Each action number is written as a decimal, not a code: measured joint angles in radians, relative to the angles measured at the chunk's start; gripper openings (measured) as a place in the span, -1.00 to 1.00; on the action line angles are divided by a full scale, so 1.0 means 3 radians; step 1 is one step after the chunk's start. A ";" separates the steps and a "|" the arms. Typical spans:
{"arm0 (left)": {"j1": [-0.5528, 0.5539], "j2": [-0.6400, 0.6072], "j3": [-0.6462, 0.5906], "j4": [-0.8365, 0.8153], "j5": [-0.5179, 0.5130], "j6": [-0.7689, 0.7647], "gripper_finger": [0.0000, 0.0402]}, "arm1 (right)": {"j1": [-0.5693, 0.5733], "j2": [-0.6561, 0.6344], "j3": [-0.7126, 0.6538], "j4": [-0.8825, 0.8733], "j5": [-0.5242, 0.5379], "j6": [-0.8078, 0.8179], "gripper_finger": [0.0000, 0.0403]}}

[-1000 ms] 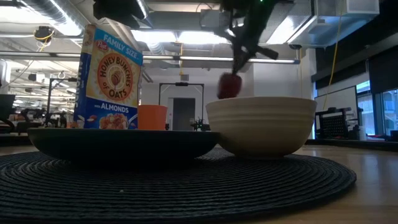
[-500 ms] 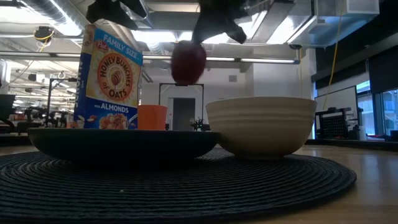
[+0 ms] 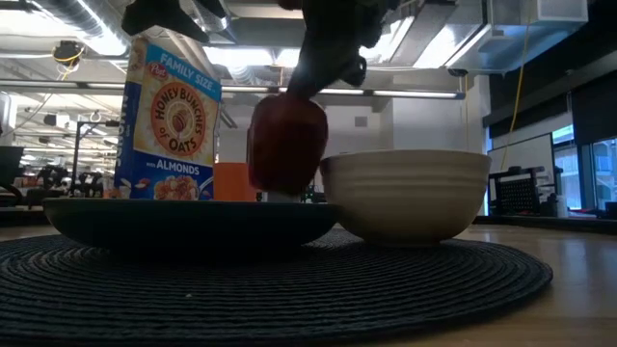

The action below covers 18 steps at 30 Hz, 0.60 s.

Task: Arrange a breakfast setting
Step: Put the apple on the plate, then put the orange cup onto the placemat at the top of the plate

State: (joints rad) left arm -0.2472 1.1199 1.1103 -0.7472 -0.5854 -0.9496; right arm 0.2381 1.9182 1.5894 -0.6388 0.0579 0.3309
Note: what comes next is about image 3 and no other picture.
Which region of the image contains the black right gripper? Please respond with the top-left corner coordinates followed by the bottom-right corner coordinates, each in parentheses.
top-left (193, 0), bottom-right (402, 100)

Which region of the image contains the red apple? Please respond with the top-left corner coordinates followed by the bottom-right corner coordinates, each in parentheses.
top-left (246, 93), bottom-right (331, 197)

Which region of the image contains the Honey Bunches cereal box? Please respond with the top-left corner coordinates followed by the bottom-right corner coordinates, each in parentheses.
top-left (113, 37), bottom-right (224, 201)

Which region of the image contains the black ceiling-mounted device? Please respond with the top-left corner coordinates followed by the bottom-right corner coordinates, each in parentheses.
top-left (51, 40), bottom-right (86, 68)

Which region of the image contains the orange cup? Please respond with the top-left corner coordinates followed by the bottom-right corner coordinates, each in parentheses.
top-left (212, 161), bottom-right (259, 202)

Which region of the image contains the long ceiling light bar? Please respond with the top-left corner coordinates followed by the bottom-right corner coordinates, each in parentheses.
top-left (0, 79), bottom-right (467, 101)

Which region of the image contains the dark shallow plate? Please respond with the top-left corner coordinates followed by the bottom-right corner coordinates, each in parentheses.
top-left (41, 197), bottom-right (344, 253)

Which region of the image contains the cream ribbed ceramic bowl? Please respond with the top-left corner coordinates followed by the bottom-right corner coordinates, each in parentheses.
top-left (318, 148), bottom-right (494, 249)

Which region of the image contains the black round woven placemat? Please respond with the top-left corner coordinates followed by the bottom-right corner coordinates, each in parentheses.
top-left (0, 226), bottom-right (554, 347)

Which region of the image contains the white board panel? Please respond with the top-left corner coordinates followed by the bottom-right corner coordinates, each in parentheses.
top-left (487, 133), bottom-right (555, 190)

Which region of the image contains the black perforated cart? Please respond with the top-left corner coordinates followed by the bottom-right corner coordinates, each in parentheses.
top-left (487, 166), bottom-right (561, 218)

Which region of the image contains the silver ventilation duct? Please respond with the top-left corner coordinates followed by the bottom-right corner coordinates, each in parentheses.
top-left (28, 0), bottom-right (146, 73)

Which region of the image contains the black metal rig frame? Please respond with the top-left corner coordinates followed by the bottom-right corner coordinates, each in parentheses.
top-left (70, 120), bottom-right (121, 195)

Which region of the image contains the yellow hanging cable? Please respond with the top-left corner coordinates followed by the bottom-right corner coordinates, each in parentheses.
top-left (499, 0), bottom-right (533, 171)

